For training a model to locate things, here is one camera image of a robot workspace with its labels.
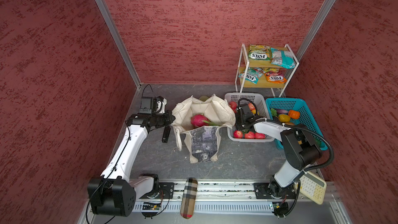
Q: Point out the pink dragon fruit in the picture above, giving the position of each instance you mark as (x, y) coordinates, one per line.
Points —
(200, 120)

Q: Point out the cream canvas tote bag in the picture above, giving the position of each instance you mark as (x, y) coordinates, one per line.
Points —
(202, 143)

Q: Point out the green Fox's candy bag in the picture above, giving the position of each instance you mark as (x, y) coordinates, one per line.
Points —
(252, 75)

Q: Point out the red apple top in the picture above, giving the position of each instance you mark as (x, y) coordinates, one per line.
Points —
(252, 107)

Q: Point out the plaid pouch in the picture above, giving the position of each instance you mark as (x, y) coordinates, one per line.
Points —
(189, 198)

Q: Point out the red apple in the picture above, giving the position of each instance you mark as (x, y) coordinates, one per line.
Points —
(252, 107)
(238, 134)
(260, 136)

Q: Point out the white plastic basket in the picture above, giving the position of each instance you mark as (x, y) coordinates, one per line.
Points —
(244, 98)

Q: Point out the orange Fox's candy bag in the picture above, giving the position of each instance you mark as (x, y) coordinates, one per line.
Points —
(275, 77)

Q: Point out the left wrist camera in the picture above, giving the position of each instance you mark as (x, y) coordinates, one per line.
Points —
(152, 105)

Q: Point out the yellow Fox's candy bag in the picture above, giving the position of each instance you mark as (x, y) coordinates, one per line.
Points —
(260, 52)

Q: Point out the teal plastic basket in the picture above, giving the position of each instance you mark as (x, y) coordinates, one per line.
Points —
(278, 105)

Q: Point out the red apple front right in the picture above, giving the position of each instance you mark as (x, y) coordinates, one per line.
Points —
(260, 136)

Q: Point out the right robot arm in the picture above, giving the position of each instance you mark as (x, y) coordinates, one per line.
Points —
(300, 148)

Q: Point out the cream calculator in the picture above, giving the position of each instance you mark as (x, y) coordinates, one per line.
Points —
(313, 187)

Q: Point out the aluminium rail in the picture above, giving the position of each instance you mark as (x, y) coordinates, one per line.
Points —
(219, 190)

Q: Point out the red apple front left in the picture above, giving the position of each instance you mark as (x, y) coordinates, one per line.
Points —
(238, 134)

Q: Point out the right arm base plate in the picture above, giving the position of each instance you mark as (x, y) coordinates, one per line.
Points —
(264, 191)

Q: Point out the black remote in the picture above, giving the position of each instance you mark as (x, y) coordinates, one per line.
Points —
(166, 134)

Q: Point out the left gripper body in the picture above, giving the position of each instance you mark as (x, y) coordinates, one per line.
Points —
(162, 119)

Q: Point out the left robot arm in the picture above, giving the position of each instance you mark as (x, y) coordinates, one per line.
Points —
(113, 194)

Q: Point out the yellow vegetable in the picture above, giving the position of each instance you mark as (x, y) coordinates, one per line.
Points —
(284, 118)

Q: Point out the teal snack bag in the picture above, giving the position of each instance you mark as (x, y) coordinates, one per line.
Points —
(282, 58)

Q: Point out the orange pumpkin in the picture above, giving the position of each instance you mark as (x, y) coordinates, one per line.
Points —
(294, 114)

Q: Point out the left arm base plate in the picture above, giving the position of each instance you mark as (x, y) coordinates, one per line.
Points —
(163, 190)

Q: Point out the white wooden shelf rack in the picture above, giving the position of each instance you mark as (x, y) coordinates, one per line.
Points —
(244, 63)

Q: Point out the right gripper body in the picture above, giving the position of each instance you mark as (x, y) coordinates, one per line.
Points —
(239, 121)

